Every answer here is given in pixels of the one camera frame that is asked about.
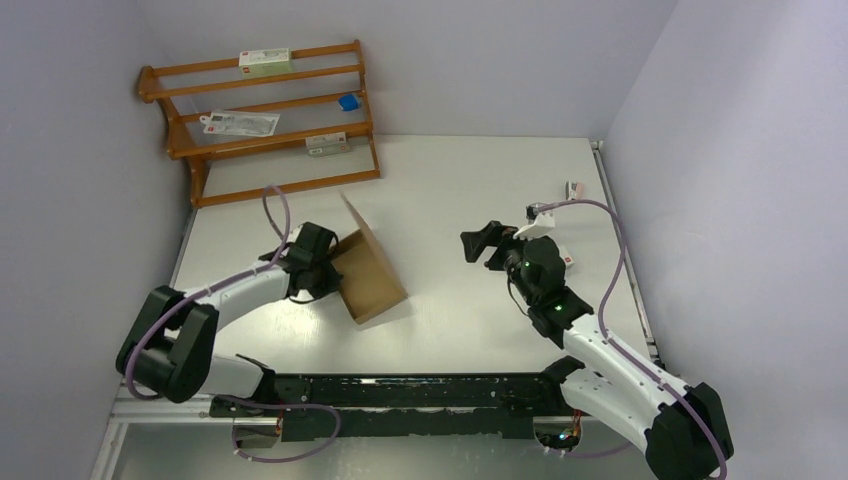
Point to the blue small block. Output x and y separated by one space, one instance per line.
349 102

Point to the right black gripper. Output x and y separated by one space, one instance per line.
490 235

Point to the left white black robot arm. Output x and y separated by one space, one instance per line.
169 351

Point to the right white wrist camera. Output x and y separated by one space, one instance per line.
539 223

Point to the small white box on shelf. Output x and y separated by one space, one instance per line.
327 144

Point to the brown cardboard box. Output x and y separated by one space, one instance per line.
370 285

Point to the white teal box on table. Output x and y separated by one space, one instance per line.
567 258

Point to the white green box top shelf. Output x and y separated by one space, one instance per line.
266 62

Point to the orange wooden shelf rack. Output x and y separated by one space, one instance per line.
200 139

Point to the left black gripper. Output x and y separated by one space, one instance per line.
329 284

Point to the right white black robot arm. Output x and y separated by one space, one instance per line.
680 429

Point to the small pink white stapler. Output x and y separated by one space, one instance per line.
574 190

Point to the clear plastic blister package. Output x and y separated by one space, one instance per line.
237 123

